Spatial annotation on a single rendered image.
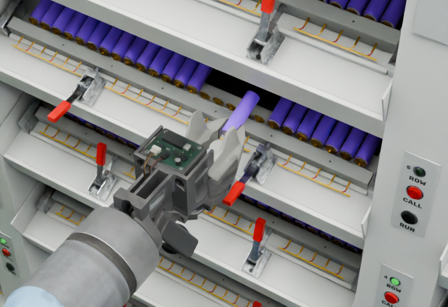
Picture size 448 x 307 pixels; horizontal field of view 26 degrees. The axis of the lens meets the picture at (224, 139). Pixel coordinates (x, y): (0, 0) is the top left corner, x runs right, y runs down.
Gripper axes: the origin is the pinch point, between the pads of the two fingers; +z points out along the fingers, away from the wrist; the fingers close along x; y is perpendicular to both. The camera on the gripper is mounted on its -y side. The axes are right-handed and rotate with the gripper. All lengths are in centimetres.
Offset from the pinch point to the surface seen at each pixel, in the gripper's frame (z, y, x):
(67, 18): 8.9, -2.8, 32.4
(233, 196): -4.4, -5.0, -3.4
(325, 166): 4.9, -3.9, -10.8
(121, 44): 8.4, -2.7, 22.6
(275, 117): 8.0, -2.9, -1.9
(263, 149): 3.4, -4.0, -3.0
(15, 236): 0, -50, 43
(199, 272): 6.5, -42.9, 9.2
